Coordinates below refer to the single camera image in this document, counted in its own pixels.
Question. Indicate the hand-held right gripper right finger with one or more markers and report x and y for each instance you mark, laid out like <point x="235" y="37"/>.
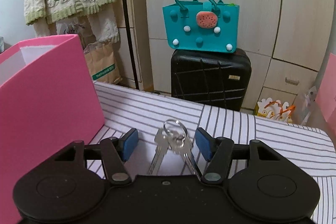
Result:
<point x="203" y="145"/>

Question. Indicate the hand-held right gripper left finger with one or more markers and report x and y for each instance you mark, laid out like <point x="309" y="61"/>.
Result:
<point x="130" y="145"/>

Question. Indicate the pink cardboard box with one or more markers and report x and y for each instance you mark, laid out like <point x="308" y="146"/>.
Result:
<point x="47" y="98"/>

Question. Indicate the striped tablecloth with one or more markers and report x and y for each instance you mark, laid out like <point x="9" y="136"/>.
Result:
<point x="262" y="132"/>

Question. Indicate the black suitcase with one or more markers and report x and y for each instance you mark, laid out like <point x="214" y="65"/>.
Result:
<point x="210" y="77"/>

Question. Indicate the brown paper bag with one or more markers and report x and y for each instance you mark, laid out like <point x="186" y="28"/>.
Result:
<point x="102" y="61"/>

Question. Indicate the white plastic bag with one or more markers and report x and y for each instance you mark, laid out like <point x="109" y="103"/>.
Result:
<point x="308" y="108"/>

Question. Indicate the black clothes rack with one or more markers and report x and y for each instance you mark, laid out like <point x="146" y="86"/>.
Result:
<point x="128" y="27"/>

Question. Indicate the teal felt handbag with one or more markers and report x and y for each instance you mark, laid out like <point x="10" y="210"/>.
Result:
<point x="231" y="29"/>

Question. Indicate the cream fleece pants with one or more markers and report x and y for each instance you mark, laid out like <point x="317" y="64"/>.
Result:
<point x="105" y="24"/>

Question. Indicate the white gift bag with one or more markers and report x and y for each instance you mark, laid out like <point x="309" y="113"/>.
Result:
<point x="68" y="29"/>

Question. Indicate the pink paper bag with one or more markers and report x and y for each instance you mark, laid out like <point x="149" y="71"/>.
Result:
<point x="328" y="92"/>

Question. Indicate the light wooden cabinet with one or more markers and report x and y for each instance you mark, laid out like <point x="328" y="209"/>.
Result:
<point x="135" y="3"/>

